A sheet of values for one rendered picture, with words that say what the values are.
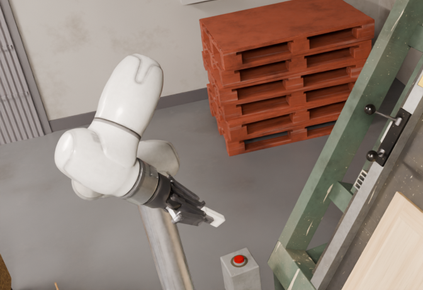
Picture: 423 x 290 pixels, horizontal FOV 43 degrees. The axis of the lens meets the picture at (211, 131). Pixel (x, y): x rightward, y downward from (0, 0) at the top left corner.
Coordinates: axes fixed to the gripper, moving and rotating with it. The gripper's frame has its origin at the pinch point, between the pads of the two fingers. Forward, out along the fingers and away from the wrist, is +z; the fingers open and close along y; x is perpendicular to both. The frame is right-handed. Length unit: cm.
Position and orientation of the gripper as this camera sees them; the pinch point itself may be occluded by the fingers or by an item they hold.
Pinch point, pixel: (210, 216)
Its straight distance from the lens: 126.9
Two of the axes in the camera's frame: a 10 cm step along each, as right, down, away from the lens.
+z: 6.7, 4.2, 6.2
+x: -7.0, 6.2, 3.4
